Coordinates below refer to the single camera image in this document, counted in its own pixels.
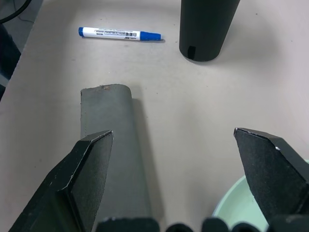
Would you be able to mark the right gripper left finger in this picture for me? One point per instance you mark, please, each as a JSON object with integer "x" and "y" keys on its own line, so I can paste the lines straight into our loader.
{"x": 79, "y": 174}

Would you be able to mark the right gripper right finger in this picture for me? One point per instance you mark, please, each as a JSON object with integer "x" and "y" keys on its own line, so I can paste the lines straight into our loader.
{"x": 272, "y": 174}

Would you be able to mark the grey glasses case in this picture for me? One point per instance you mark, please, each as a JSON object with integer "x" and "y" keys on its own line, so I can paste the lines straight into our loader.
{"x": 120, "y": 116}

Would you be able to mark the black plastic cup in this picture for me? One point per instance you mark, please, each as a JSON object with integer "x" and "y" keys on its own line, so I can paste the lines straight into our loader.
{"x": 205, "y": 29}

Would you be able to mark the mint green plate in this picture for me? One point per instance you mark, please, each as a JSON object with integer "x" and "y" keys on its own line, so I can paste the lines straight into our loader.
{"x": 236, "y": 207}

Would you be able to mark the blue whiteboard marker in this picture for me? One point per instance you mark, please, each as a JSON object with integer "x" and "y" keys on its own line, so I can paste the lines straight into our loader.
{"x": 113, "y": 33}

